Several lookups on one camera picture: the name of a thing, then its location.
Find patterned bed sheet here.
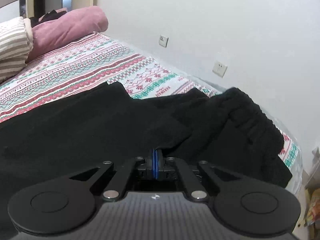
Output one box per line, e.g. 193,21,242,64
1,33,299,179

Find mauve velvet quilt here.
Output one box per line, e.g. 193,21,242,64
27,6,108,62

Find white wall switch far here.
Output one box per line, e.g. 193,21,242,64
158,35,169,48

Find black pants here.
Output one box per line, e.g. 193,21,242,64
1,82,292,239

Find white wall socket near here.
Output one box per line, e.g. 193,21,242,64
213,61,228,77

